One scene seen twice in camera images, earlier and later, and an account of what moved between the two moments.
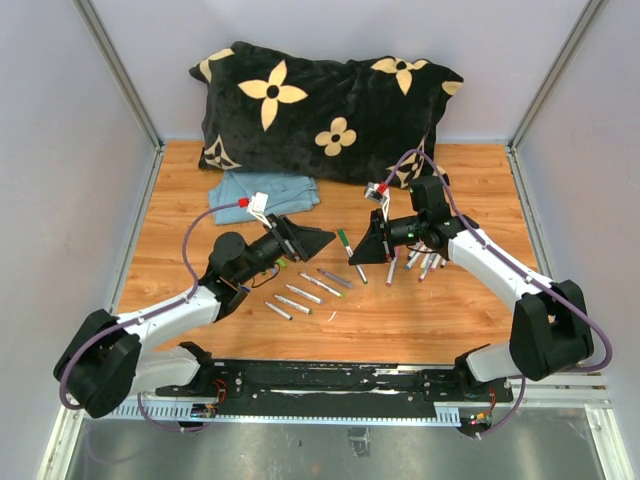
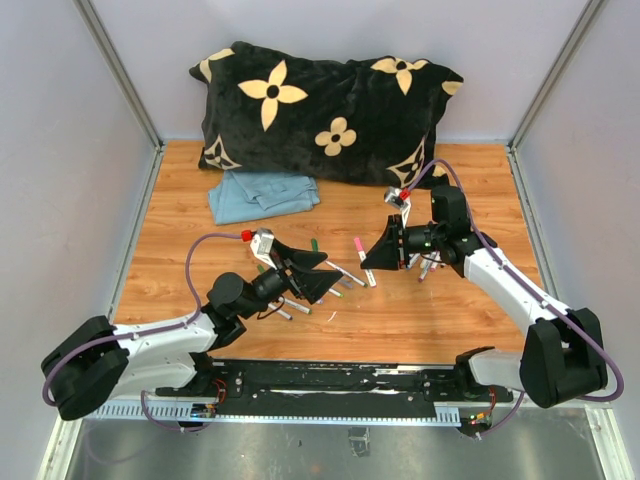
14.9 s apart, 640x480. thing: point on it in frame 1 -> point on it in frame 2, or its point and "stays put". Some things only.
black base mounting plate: [319, 390] stays put
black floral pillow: [348, 121] stays put
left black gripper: [299, 243] -> [308, 282]
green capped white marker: [294, 305] stays put
